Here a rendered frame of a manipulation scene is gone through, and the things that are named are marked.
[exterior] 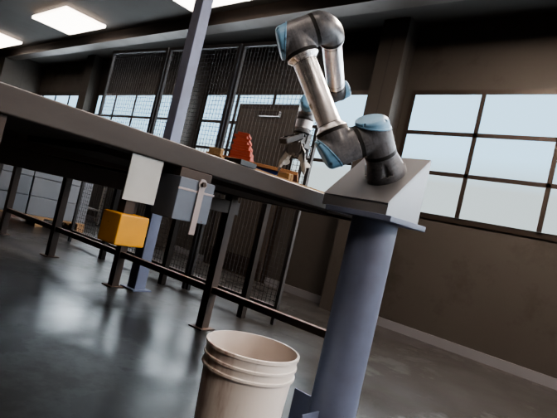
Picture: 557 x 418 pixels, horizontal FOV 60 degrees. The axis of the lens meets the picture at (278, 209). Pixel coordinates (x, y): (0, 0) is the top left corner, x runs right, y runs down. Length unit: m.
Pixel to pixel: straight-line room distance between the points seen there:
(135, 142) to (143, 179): 0.10
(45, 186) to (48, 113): 5.63
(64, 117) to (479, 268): 3.88
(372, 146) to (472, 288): 3.00
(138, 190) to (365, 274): 0.84
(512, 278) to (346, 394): 2.86
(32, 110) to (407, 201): 1.20
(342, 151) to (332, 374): 0.78
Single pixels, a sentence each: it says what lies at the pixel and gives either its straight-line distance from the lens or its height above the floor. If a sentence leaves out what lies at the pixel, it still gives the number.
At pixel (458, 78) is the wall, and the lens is 5.05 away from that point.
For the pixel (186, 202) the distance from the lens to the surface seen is 1.38.
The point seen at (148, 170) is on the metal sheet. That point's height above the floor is 0.82.
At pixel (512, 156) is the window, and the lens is 4.62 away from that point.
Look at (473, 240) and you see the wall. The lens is 4.59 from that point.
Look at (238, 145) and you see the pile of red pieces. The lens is 2.82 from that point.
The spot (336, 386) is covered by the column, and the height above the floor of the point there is 0.26.
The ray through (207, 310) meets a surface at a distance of 3.14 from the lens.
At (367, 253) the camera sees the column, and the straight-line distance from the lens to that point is 1.73.
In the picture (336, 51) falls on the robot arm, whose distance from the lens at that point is 1.90.
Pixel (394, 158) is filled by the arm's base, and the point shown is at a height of 1.08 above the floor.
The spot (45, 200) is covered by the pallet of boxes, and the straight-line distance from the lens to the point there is 6.79.
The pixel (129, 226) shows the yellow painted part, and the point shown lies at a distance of 1.28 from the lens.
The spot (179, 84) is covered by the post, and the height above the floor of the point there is 1.62.
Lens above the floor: 0.77
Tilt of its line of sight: 1 degrees up
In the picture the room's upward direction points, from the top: 13 degrees clockwise
